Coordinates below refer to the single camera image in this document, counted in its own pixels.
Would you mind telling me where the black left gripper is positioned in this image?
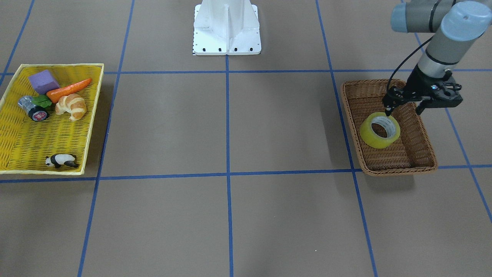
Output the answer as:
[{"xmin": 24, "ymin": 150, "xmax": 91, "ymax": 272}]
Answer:
[{"xmin": 382, "ymin": 66, "xmax": 463, "ymax": 117}]

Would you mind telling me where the yellow tape roll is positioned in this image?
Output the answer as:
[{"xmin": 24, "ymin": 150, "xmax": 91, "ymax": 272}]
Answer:
[{"xmin": 359, "ymin": 112, "xmax": 401, "ymax": 149}]

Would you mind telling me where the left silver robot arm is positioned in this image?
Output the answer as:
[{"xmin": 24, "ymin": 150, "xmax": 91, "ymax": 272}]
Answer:
[{"xmin": 382, "ymin": 0, "xmax": 492, "ymax": 116}]

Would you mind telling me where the brown wicker basket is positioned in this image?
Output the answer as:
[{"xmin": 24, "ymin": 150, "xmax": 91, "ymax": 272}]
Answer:
[{"xmin": 341, "ymin": 79, "xmax": 438, "ymax": 177}]

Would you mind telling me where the yellow woven basket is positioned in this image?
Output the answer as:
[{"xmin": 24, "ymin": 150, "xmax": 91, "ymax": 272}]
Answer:
[{"xmin": 0, "ymin": 63, "xmax": 105, "ymax": 176}]

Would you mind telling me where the toy croissant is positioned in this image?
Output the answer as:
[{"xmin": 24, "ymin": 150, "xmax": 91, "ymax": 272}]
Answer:
[{"xmin": 55, "ymin": 93, "xmax": 86, "ymax": 122}]

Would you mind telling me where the toy panda figure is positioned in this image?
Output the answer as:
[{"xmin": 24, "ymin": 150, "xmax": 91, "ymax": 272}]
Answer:
[{"xmin": 45, "ymin": 154, "xmax": 79, "ymax": 169}]

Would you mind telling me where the purple foam cube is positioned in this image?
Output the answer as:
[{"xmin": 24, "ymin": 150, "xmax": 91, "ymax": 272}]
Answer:
[{"xmin": 28, "ymin": 70, "xmax": 60, "ymax": 95}]

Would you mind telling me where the orange toy carrot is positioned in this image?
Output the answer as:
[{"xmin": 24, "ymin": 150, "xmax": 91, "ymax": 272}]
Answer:
[{"xmin": 32, "ymin": 78, "xmax": 92, "ymax": 108}]

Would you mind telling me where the small dark labelled jar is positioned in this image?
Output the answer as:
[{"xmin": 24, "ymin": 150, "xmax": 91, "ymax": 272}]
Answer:
[{"xmin": 17, "ymin": 96, "xmax": 49, "ymax": 122}]

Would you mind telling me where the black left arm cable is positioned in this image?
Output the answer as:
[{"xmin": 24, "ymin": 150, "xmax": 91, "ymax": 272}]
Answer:
[{"xmin": 386, "ymin": 37, "xmax": 434, "ymax": 93}]

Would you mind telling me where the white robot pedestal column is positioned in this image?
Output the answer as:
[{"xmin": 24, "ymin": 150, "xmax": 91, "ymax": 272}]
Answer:
[{"xmin": 192, "ymin": 0, "xmax": 262, "ymax": 56}]

